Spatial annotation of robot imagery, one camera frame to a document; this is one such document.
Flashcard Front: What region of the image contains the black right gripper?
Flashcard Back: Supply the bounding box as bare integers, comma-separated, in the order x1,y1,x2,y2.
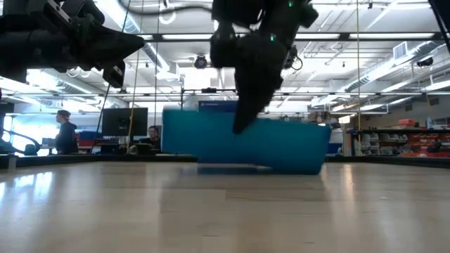
210,20,290,134

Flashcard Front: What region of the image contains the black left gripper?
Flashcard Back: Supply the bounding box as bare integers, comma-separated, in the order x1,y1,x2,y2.
34,0,145,89

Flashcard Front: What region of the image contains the blue plastic bin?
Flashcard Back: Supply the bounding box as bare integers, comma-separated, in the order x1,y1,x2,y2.
162,108,332,176

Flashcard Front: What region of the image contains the blue cardboard box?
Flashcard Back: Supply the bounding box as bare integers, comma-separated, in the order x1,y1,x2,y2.
198,100,238,113

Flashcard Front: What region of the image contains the black computer monitor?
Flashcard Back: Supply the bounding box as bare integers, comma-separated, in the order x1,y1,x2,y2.
101,107,149,137

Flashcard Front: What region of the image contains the standing person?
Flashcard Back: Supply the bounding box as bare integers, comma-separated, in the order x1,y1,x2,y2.
54,109,79,155

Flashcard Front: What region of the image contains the seated person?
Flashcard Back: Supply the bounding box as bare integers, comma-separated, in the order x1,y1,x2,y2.
139,124,162,150

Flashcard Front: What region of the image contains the storage shelving with bins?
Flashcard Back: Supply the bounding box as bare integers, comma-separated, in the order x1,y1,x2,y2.
346,119,450,158

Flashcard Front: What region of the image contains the black hanging cable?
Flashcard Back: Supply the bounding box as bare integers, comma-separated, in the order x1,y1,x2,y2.
98,84,110,124

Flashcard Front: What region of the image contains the black ceiling camera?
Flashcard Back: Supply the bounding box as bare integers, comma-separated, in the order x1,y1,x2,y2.
193,54,209,70
288,45,304,71

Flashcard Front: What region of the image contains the yellow hanging cord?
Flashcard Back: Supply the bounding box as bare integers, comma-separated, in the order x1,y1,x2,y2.
127,48,141,145

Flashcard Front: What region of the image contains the black aluminium table frame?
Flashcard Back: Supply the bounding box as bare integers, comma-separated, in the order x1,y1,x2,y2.
0,153,450,169

